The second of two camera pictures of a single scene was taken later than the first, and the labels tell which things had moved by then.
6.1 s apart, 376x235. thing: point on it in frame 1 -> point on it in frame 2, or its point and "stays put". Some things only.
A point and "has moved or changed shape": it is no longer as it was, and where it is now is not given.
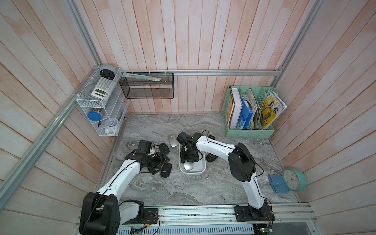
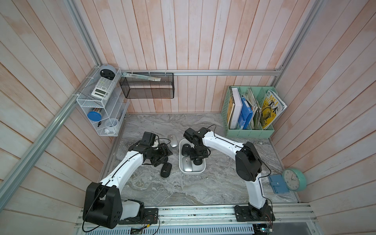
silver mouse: x=188 y=166 stays put
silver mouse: x=173 y=140 stays put
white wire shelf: x=105 y=101 stays put
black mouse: x=211 y=157 has moved or changed shape
